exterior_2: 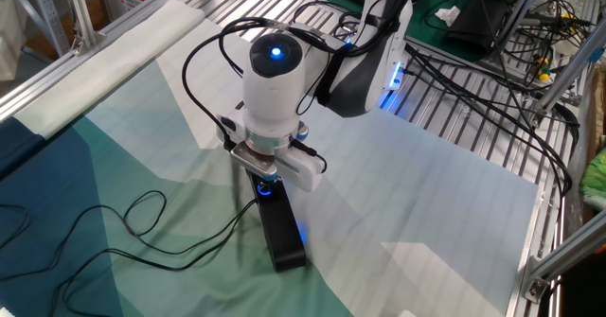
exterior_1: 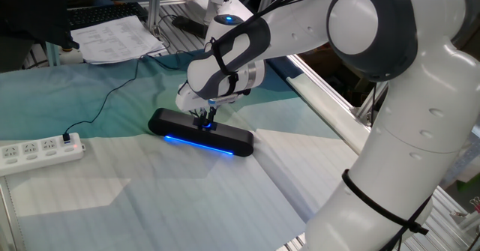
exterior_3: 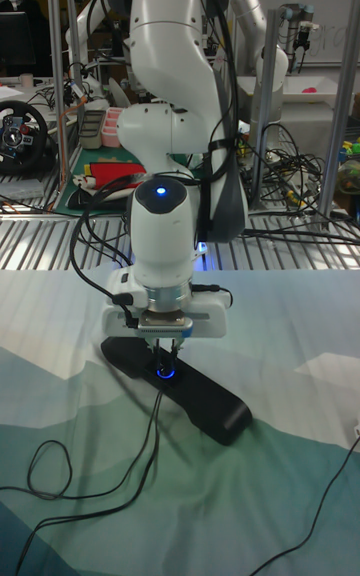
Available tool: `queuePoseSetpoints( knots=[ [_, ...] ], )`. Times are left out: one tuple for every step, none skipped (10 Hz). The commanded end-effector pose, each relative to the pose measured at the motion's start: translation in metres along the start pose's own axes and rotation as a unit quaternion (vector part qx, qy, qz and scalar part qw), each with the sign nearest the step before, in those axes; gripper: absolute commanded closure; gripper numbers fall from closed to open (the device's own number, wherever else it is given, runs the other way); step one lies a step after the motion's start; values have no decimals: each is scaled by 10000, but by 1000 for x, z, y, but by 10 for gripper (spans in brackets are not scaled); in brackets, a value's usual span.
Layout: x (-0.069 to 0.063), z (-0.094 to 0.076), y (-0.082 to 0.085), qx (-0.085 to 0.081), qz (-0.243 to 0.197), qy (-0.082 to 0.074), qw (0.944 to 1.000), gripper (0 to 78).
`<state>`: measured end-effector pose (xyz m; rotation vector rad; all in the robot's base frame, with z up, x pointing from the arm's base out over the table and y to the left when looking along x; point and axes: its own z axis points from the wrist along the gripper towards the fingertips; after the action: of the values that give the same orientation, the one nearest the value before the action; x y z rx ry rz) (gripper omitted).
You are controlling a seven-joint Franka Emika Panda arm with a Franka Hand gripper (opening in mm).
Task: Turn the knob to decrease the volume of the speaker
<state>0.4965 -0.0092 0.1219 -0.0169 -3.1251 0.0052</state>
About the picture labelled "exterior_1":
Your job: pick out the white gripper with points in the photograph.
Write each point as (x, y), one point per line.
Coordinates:
(187, 101)

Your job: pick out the black bar speaker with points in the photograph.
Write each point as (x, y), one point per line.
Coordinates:
(176, 125)

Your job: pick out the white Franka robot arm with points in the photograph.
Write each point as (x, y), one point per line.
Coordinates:
(412, 131)

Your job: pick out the black power adapter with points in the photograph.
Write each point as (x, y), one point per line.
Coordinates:
(187, 24)

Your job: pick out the stack of printed paper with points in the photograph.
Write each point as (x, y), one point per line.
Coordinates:
(112, 39)

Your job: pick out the teal and white patterned cloth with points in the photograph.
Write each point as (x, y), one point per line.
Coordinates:
(112, 206)

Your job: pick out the black keyboard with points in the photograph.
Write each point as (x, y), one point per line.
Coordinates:
(101, 13)

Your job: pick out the white power strip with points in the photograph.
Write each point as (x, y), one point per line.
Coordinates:
(37, 157)

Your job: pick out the black computer monitor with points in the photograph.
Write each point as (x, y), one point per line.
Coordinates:
(30, 11)

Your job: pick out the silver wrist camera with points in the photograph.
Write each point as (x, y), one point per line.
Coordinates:
(223, 100)

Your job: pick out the aluminium frame post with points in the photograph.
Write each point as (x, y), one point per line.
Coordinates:
(154, 3)
(365, 110)

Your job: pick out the aluminium table side rail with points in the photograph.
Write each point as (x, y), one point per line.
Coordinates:
(337, 101)

